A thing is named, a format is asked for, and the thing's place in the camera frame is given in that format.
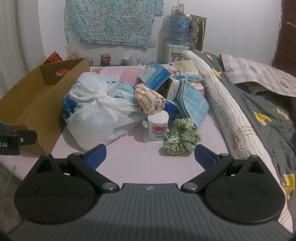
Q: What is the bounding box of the green floral scrunchie cloth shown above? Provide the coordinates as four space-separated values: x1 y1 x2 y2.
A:
163 118 202 155

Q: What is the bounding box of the blue checked towel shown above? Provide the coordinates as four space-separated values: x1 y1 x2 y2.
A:
171 77 209 128

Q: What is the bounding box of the white tissue roll pack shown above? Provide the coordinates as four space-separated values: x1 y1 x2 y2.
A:
144 110 169 143

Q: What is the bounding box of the orange striped towel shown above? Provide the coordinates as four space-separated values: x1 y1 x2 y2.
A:
134 83 166 115

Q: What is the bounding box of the blue tissue box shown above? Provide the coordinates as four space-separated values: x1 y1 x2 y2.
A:
138 61 171 91

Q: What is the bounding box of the rolled white quilt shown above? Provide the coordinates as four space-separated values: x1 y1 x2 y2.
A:
181 50 282 186

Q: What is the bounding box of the brown cardboard box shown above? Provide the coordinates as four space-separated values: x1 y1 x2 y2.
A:
1 58 90 155

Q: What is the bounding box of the white plastic bag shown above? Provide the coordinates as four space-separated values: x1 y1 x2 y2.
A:
62 72 146 150

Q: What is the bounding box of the grey blanket yellow print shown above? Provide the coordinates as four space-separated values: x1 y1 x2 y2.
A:
191 49 296 200

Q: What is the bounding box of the gold white soap box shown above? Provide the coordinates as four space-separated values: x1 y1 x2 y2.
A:
158 78 180 101

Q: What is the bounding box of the grey curtain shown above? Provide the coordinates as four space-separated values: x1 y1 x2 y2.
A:
0 0 45 96

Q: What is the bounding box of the red orange snack bag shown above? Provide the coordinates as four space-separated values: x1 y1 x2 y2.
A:
44 51 63 64

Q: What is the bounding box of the checked pillow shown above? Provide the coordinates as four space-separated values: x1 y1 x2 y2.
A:
221 54 295 97

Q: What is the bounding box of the pink wet wipes pack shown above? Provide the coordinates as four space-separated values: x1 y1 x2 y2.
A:
173 60 205 96

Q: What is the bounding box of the red can on floor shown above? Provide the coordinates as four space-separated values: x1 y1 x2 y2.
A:
100 53 111 66

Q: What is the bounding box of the white water dispenser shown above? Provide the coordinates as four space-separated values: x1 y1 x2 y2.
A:
164 43 189 64

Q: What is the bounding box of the blue water bottle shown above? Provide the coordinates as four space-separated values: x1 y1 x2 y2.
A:
167 14 190 46

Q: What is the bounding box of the floral teal wall cloth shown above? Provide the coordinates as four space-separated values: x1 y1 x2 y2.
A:
64 0 164 48

